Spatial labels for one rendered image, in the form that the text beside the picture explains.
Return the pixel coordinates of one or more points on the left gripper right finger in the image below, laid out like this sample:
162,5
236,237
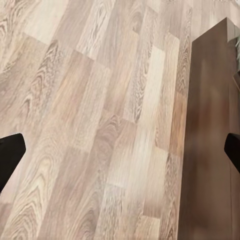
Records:
232,149

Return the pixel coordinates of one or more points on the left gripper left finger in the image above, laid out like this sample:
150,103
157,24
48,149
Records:
12,149

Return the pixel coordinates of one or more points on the bed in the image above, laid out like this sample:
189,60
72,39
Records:
210,184

